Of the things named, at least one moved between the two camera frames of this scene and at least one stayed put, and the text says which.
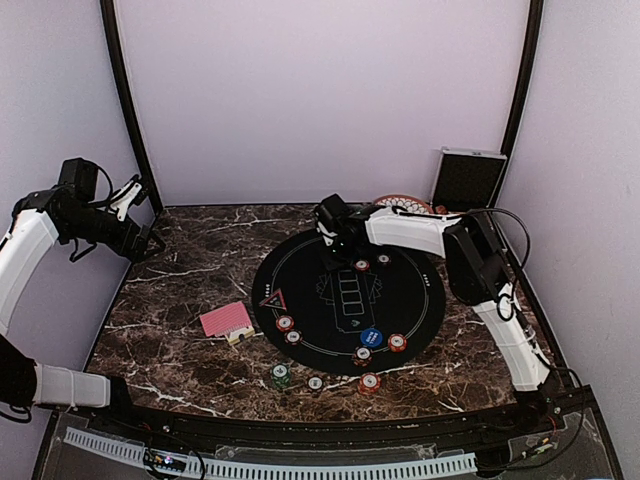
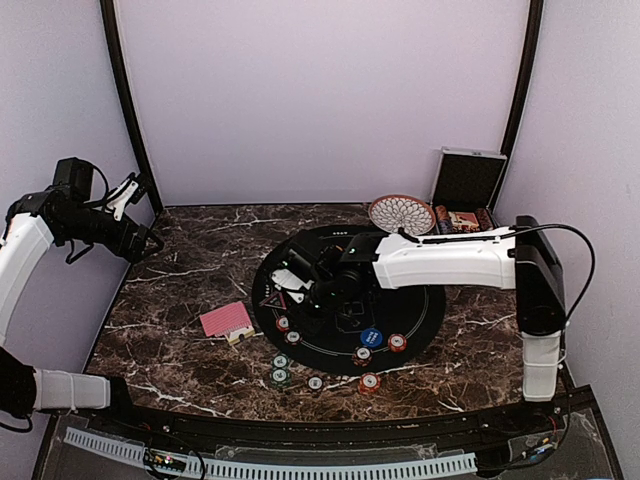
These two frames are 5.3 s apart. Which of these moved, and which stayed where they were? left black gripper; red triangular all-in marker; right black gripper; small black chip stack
Moved: right black gripper
Stayed: small black chip stack; left black gripper; red triangular all-in marker
